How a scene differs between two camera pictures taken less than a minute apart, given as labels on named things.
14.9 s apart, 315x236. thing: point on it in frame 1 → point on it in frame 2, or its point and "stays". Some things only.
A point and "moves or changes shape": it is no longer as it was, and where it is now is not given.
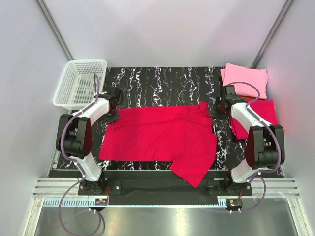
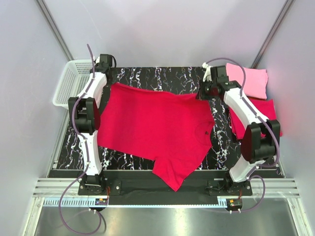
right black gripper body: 218,109 → 205,91
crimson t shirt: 181,134 moves or changes shape
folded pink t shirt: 232,73 stays
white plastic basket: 77,87 stays
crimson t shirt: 264,109 stays
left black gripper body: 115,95 → 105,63
